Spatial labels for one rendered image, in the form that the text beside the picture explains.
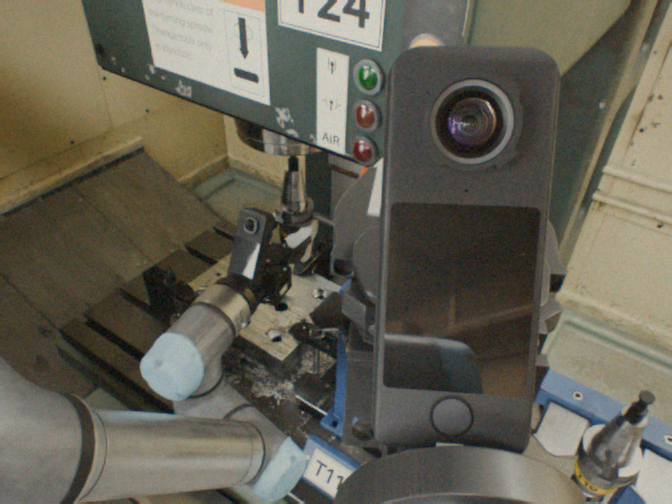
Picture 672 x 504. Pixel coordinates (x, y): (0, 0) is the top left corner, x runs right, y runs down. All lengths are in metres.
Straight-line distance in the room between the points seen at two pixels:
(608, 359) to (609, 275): 0.24
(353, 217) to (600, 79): 0.91
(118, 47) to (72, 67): 1.12
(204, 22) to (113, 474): 0.40
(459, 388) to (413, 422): 0.02
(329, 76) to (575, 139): 0.75
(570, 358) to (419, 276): 1.57
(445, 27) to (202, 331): 0.47
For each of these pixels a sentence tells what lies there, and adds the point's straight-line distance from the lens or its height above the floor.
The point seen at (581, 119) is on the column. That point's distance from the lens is 1.14.
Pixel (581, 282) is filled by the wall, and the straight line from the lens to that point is 1.75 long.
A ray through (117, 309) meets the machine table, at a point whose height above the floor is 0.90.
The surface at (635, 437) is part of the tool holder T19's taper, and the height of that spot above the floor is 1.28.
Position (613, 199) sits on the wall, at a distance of 1.58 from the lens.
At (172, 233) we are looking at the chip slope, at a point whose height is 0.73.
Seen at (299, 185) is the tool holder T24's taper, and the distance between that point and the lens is 0.85.
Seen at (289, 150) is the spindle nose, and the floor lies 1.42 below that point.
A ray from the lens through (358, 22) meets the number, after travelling 0.44.
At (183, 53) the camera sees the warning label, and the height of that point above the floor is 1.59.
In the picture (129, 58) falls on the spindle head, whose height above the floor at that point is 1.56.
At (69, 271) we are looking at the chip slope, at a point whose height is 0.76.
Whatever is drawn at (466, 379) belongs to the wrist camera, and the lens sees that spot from 0.16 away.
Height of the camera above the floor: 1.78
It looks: 40 degrees down
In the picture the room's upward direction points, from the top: 2 degrees clockwise
